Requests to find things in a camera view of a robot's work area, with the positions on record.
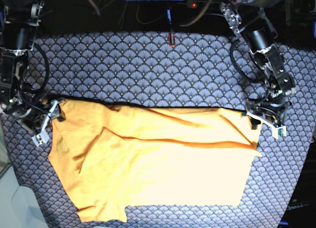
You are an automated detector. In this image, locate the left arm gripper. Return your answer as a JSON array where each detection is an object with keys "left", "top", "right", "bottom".
[{"left": 241, "top": 45, "right": 296, "bottom": 139}]

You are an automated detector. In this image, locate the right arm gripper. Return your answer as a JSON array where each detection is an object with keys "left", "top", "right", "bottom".
[{"left": 0, "top": 50, "right": 66, "bottom": 147}]

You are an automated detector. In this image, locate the yellow T-shirt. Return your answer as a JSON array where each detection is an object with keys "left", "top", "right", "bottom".
[{"left": 48, "top": 99, "right": 261, "bottom": 222}]

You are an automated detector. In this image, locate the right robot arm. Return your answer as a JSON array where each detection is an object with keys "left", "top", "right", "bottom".
[{"left": 0, "top": 0, "right": 66, "bottom": 146}]

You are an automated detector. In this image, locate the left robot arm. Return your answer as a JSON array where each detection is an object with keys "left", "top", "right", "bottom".
[{"left": 219, "top": 0, "right": 316, "bottom": 138}]

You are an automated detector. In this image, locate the black OpenArm case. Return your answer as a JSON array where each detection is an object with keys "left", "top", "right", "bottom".
[{"left": 278, "top": 142, "right": 316, "bottom": 228}]

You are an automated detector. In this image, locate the blue fan-pattern tablecloth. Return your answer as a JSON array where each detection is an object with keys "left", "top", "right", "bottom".
[{"left": 0, "top": 0, "right": 316, "bottom": 228}]

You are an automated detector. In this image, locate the red black table clamp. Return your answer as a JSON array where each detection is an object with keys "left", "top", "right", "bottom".
[{"left": 168, "top": 28, "right": 176, "bottom": 47}]

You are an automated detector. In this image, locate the black cable bundle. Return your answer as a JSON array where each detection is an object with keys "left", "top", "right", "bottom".
[{"left": 22, "top": 44, "right": 50, "bottom": 95}]

